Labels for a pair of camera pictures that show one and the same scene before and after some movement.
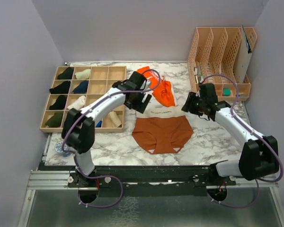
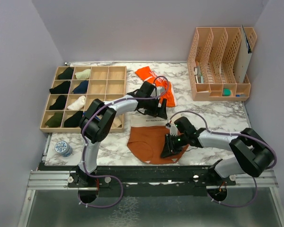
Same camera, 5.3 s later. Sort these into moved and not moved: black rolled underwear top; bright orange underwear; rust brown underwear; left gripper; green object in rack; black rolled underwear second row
Moved: rust brown underwear; left gripper
Not moved: black rolled underwear top; black rolled underwear second row; bright orange underwear; green object in rack
